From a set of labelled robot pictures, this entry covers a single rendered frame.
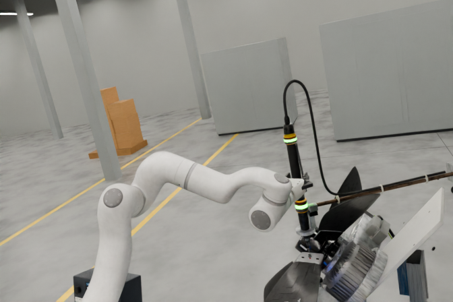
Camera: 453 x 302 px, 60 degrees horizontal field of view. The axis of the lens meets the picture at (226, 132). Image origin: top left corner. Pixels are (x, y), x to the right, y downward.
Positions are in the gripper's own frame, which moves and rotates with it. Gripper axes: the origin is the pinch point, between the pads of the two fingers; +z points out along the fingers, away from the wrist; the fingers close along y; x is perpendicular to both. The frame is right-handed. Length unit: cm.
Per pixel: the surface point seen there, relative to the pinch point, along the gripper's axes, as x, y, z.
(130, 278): -26, -58, -33
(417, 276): -40, 35, 9
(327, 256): -32.5, 5.6, 3.2
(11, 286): -151, -366, 69
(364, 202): -10.5, 21.1, 3.5
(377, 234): -38, 18, 31
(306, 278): -32.2, 2.0, -11.4
